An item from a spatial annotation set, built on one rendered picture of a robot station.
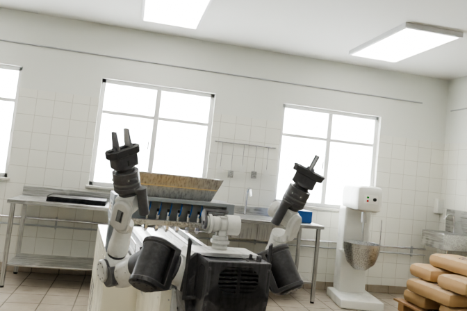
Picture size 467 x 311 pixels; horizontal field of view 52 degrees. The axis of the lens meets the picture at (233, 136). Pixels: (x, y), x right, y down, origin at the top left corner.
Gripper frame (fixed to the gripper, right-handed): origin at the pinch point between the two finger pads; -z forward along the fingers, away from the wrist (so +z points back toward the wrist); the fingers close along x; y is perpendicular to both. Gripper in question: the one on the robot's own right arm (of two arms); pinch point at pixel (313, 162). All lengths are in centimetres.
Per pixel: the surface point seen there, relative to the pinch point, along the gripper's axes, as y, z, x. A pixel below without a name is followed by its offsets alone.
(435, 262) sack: 384, 73, -162
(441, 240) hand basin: 455, 57, -176
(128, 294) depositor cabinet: 68, 122, 58
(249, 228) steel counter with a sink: 350, 135, 34
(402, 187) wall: 507, 24, -113
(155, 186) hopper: 85, 65, 76
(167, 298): 15, 84, 28
